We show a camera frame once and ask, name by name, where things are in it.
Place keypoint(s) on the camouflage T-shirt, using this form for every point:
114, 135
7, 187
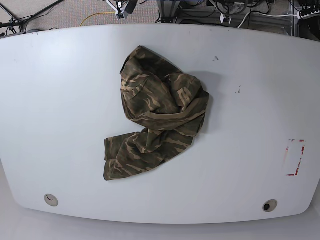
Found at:
169, 104

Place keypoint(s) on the white power strip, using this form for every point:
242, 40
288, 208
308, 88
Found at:
308, 13

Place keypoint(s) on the table cable grommet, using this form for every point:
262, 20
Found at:
270, 205
51, 200

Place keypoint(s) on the black tripod legs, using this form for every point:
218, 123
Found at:
18, 25

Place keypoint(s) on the red tape rectangle marking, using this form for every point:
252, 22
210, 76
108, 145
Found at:
293, 157

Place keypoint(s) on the right table cable grommet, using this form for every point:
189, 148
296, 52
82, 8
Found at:
270, 205

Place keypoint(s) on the left table cable grommet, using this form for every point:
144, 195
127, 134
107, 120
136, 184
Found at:
51, 200

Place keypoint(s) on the aluminium frame stand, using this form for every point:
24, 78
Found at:
176, 11

